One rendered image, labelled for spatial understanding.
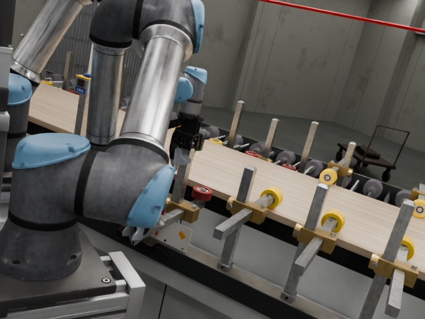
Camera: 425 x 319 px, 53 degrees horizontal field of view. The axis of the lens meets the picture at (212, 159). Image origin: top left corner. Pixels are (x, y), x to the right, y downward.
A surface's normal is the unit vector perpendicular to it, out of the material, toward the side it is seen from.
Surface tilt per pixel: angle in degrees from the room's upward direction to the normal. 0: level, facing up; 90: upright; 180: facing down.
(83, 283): 0
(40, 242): 72
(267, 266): 90
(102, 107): 106
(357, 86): 90
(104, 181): 59
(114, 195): 80
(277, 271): 90
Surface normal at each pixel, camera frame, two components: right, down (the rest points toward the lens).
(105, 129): 0.38, 0.58
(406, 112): -0.82, -0.04
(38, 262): 0.35, 0.04
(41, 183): 0.04, 0.29
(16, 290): 0.22, -0.94
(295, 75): 0.52, 0.35
